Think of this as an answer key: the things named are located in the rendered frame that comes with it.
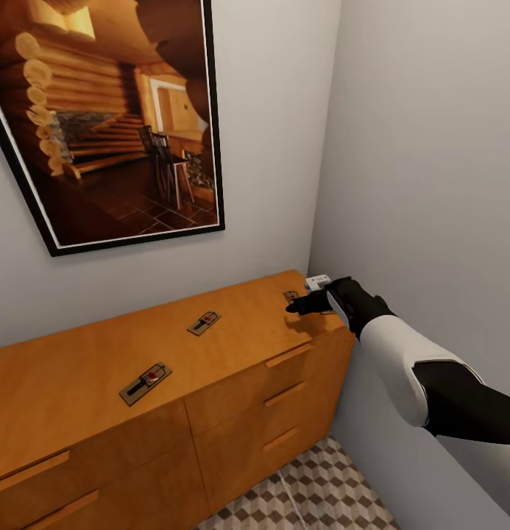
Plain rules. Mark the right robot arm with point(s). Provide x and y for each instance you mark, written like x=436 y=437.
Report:
x=429 y=386

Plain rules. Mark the picture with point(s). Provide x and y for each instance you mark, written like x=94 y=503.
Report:
x=109 y=119

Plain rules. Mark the cabinet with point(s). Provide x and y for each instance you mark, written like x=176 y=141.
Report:
x=254 y=391

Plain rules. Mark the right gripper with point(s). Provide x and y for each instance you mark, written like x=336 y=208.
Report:
x=305 y=305

